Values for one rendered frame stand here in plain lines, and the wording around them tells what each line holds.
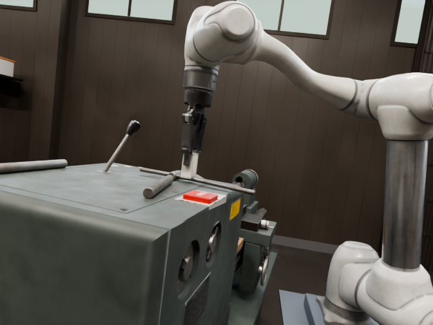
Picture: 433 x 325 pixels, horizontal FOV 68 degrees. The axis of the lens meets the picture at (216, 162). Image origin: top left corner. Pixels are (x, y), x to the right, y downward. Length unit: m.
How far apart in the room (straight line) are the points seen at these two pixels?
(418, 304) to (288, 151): 3.49
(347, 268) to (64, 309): 0.92
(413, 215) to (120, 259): 0.81
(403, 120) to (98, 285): 0.81
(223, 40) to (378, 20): 4.23
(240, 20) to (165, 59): 4.01
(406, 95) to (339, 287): 0.67
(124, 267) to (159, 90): 4.21
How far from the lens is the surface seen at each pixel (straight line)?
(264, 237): 1.69
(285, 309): 1.42
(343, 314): 1.31
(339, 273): 1.26
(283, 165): 4.41
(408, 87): 0.98
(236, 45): 0.70
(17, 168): 0.83
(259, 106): 4.40
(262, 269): 1.76
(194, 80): 0.85
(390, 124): 1.00
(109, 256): 0.51
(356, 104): 1.09
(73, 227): 0.54
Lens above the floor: 1.40
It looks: 5 degrees down
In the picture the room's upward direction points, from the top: 8 degrees clockwise
